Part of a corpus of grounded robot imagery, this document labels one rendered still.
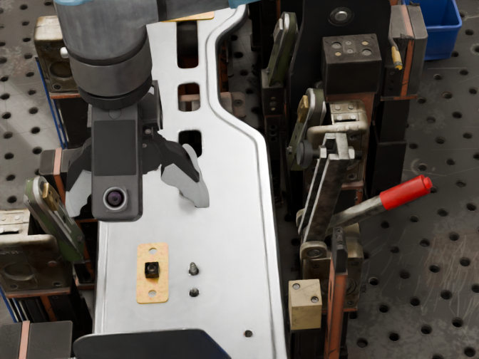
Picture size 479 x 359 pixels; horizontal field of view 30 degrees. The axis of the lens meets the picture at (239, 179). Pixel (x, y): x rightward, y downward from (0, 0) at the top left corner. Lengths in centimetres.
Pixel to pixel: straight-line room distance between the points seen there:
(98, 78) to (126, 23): 7
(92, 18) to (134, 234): 42
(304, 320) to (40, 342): 31
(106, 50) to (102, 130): 10
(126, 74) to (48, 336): 39
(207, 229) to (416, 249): 46
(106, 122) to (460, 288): 75
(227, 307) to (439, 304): 46
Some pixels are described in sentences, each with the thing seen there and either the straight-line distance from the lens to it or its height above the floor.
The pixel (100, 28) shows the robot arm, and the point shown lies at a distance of 77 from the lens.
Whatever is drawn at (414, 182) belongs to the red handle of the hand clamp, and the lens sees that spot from 98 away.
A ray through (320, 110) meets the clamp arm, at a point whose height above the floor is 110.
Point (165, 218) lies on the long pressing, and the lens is 113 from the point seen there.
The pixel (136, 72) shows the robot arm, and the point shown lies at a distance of 82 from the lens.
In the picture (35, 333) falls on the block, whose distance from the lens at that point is 109.
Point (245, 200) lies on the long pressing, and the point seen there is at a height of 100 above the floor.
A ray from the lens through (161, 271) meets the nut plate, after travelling 108.
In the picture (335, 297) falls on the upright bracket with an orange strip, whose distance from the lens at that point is 93.
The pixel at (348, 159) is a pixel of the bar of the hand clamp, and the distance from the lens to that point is 90.
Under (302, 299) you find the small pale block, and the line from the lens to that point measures 98.
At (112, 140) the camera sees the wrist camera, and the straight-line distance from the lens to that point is 85.
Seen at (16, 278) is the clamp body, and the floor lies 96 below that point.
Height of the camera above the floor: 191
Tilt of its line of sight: 52 degrees down
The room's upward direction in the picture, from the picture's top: 4 degrees counter-clockwise
